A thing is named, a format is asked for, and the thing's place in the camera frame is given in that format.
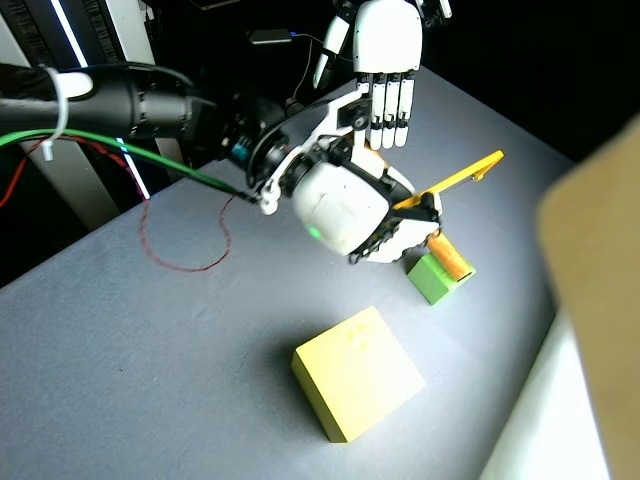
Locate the yellow square block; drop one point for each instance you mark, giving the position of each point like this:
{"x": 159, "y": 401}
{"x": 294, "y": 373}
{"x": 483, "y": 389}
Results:
{"x": 360, "y": 375}

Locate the white column with light strip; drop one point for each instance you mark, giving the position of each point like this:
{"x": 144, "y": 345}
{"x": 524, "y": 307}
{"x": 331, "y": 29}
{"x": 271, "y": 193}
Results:
{"x": 135, "y": 30}

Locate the round wooden rod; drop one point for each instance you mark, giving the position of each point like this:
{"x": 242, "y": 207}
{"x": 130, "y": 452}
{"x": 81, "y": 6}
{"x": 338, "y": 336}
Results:
{"x": 450, "y": 257}

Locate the black power bank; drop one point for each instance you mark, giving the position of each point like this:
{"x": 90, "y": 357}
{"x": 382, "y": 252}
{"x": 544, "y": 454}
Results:
{"x": 270, "y": 36}

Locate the flat dark phone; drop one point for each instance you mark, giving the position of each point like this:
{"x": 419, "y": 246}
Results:
{"x": 215, "y": 3}

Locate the blurred beige board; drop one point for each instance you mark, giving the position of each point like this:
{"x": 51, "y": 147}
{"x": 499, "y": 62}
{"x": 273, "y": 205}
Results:
{"x": 600, "y": 250}

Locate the green support block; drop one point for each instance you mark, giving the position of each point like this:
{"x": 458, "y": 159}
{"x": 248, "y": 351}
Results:
{"x": 427, "y": 281}

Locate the blurred white panel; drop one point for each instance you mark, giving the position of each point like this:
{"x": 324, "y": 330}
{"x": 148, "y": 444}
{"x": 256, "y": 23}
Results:
{"x": 540, "y": 425}

